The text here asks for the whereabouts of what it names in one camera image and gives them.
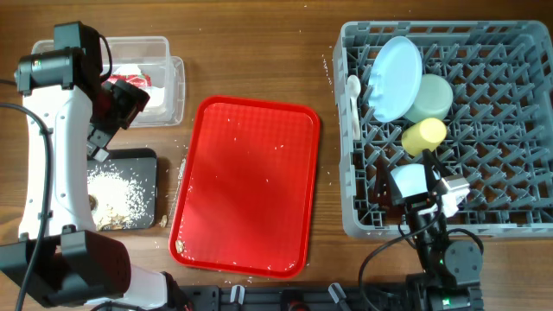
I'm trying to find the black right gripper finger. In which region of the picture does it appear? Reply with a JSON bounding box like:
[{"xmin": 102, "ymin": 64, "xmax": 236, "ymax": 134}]
[
  {"xmin": 374, "ymin": 160, "xmax": 404, "ymax": 206},
  {"xmin": 422, "ymin": 149, "xmax": 444, "ymax": 193}
]

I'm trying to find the light blue bowl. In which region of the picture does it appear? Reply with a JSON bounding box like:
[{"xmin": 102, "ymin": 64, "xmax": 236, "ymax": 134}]
[{"xmin": 391, "ymin": 163, "xmax": 428, "ymax": 198}]

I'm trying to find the red snack wrapper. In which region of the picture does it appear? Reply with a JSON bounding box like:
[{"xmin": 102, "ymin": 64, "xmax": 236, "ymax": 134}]
[{"xmin": 107, "ymin": 74, "xmax": 152, "ymax": 88}]

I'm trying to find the yellow cup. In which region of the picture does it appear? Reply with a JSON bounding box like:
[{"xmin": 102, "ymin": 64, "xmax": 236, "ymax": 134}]
[{"xmin": 401, "ymin": 117, "xmax": 448, "ymax": 156}]

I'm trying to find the white napkin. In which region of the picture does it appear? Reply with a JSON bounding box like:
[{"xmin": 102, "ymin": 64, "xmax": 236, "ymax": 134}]
[{"xmin": 113, "ymin": 64, "xmax": 165, "ymax": 108}]

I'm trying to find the green bowl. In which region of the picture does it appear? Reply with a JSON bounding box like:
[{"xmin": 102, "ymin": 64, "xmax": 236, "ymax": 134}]
[{"xmin": 404, "ymin": 73, "xmax": 453, "ymax": 124}]

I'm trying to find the light blue plate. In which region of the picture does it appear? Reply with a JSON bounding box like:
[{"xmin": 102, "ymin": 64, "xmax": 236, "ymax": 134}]
[{"xmin": 368, "ymin": 36, "xmax": 423, "ymax": 123}]

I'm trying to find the white plastic spoon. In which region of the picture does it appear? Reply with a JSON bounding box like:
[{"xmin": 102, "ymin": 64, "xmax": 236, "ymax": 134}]
[{"xmin": 346, "ymin": 75, "xmax": 361, "ymax": 141}]

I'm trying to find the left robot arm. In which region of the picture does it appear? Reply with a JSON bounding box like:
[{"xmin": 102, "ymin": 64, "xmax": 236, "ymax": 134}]
[{"xmin": 1, "ymin": 22, "xmax": 194, "ymax": 310}]

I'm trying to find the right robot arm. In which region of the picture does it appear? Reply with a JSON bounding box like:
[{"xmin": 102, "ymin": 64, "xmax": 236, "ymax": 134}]
[{"xmin": 371, "ymin": 149, "xmax": 484, "ymax": 310}]

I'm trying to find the grey dishwasher rack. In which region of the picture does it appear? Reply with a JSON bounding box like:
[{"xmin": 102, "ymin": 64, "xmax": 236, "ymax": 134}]
[{"xmin": 333, "ymin": 21, "xmax": 552, "ymax": 238}]

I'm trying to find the clear plastic bin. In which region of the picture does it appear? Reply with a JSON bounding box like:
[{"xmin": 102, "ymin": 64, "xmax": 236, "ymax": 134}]
[{"xmin": 22, "ymin": 36, "xmax": 186, "ymax": 128}]

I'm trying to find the black tray bin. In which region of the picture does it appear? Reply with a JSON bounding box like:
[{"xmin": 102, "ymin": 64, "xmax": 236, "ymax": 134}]
[{"xmin": 87, "ymin": 149, "xmax": 157, "ymax": 230}]

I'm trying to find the food crumb on table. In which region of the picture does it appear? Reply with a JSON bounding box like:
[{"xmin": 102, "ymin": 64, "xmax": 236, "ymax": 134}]
[{"xmin": 160, "ymin": 215, "xmax": 168, "ymax": 227}]

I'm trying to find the red serving tray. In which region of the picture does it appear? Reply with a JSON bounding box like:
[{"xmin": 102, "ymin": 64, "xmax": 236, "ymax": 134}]
[{"xmin": 168, "ymin": 96, "xmax": 321, "ymax": 279}]

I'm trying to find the food crumb on tray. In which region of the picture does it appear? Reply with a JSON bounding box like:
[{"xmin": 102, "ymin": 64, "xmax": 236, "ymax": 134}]
[{"xmin": 175, "ymin": 239, "xmax": 184, "ymax": 254}]

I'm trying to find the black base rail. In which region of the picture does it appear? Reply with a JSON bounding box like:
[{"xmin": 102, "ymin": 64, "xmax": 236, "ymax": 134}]
[{"xmin": 172, "ymin": 282, "xmax": 483, "ymax": 311}]

